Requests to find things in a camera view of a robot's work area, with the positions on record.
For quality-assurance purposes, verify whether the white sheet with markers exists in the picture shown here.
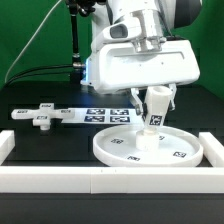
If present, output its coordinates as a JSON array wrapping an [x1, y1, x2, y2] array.
[[62, 108, 143, 125]]

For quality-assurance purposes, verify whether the grey cable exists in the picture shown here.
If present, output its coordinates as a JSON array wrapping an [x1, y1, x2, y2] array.
[[3, 0, 64, 84]]

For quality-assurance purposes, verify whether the white left fence block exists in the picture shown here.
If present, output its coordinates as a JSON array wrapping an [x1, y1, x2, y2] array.
[[0, 130, 15, 166]]

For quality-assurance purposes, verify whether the black cable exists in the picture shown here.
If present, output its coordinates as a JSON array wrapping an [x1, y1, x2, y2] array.
[[3, 64, 76, 88]]

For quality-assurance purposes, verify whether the white round table top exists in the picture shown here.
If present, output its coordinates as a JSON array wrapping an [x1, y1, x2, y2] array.
[[93, 125, 203, 167]]

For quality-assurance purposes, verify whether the white front fence bar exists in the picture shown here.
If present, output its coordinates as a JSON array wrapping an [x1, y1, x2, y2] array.
[[0, 166, 224, 194]]

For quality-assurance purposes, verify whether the white right fence block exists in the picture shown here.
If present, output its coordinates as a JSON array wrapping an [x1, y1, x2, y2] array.
[[199, 132, 224, 168]]

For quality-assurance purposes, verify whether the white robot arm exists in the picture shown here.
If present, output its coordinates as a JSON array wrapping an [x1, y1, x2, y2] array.
[[82, 0, 202, 117]]

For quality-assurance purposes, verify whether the white fence block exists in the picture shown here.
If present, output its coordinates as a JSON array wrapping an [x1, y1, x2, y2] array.
[[0, 130, 15, 166], [199, 132, 224, 168]]

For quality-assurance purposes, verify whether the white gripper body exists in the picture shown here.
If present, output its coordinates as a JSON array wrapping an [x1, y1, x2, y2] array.
[[88, 17, 200, 94]]

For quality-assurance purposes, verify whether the white cross-shaped table base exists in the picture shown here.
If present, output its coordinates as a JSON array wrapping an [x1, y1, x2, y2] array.
[[11, 103, 75, 131]]

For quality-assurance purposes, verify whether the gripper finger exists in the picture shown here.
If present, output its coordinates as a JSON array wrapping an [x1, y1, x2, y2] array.
[[130, 88, 147, 121], [168, 84, 177, 111]]

